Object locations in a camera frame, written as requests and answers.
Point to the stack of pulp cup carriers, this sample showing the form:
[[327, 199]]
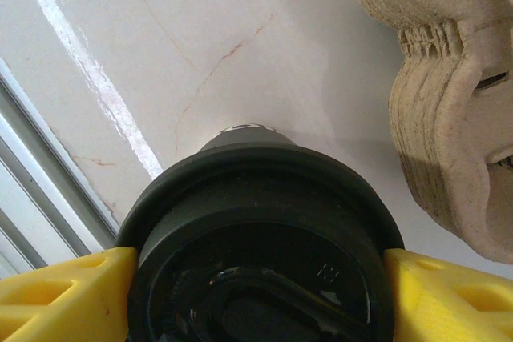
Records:
[[441, 150]]

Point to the aluminium frame rail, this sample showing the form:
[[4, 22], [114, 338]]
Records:
[[36, 182]]

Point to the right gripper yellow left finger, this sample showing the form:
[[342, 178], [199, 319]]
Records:
[[60, 302]]

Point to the black plastic cup lid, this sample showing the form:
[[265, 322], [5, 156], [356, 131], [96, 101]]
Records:
[[256, 206]]

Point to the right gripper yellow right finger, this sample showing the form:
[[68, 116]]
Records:
[[449, 302]]

